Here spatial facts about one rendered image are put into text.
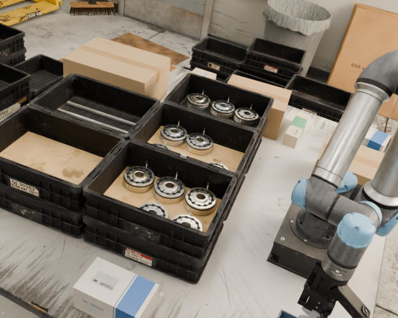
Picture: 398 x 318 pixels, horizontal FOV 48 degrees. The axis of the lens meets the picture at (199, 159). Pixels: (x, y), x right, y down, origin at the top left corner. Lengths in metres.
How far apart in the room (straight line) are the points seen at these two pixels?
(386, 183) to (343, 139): 0.23
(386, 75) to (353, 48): 3.00
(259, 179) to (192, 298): 0.65
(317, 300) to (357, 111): 0.48
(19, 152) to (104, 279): 0.59
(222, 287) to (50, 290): 0.50
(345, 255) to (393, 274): 1.71
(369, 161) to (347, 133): 0.71
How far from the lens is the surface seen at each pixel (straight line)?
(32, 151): 1.65
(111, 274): 1.31
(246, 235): 1.60
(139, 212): 1.28
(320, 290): 1.18
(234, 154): 1.72
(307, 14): 4.32
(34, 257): 1.48
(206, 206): 1.43
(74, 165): 1.58
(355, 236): 1.05
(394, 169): 1.33
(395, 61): 1.23
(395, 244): 2.96
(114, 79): 2.02
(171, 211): 1.43
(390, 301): 2.63
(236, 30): 4.66
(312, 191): 1.16
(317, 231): 1.49
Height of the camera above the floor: 1.82
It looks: 37 degrees down
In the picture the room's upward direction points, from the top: 11 degrees clockwise
